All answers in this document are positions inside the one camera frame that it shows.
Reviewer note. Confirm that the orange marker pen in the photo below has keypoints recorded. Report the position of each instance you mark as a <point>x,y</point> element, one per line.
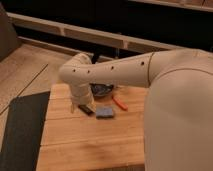
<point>119,104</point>

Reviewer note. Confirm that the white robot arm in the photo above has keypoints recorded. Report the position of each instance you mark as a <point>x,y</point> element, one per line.
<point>178,111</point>

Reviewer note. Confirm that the blue sponge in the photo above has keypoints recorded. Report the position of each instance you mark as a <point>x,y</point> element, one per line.
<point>104,112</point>

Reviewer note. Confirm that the dark blue bowl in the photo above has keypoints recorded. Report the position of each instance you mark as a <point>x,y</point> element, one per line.
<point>101,90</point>

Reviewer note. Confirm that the black rectangular block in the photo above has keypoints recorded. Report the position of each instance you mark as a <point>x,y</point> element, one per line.
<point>85,109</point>

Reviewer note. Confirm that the dark grey floor mat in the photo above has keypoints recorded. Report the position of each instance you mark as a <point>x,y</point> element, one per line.
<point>23,132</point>

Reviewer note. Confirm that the white shelf rail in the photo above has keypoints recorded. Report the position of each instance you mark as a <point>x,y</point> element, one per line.
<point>90,35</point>

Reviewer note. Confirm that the thin white gripper finger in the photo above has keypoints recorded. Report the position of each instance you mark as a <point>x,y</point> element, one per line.
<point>72,108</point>

